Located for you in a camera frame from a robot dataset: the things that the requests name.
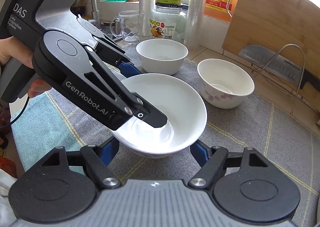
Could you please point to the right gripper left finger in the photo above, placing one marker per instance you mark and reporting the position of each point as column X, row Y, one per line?
column 64, row 184

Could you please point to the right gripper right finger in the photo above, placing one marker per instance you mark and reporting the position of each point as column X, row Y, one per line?
column 244, row 185

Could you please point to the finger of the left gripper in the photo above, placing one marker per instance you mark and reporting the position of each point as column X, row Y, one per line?
column 80, row 75
column 109, row 51

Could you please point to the white bowl plain large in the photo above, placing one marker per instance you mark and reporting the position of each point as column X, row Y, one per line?
column 182, row 105

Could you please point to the white bowl floral print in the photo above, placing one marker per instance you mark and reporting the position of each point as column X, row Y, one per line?
column 224, row 84

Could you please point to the person left hand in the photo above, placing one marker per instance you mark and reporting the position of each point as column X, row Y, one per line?
column 13, row 48

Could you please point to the metal sink faucet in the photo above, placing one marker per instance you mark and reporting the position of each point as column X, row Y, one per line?
column 96, row 14

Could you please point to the clear glass mug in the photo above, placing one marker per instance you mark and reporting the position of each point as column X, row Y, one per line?
column 131, row 26

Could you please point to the plastic wrap roll thin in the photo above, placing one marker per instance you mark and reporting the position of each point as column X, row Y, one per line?
column 146, row 4

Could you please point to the white bowl plain back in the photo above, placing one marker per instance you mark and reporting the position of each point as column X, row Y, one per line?
column 161, row 55

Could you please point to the grey checked dish mat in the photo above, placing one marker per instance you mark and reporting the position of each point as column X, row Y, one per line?
column 51, row 120

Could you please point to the glass jar green lid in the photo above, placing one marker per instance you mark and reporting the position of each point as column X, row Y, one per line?
column 168, row 20

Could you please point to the plastic cup stack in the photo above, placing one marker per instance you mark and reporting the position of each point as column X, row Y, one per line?
column 193, row 25

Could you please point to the bamboo cutting board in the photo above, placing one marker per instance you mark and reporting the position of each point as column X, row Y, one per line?
column 273, row 24

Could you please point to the metal wire board stand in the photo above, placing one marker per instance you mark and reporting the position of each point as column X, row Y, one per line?
column 282, row 36

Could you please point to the black handled kitchen knife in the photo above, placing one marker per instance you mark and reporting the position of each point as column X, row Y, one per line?
column 283, row 68

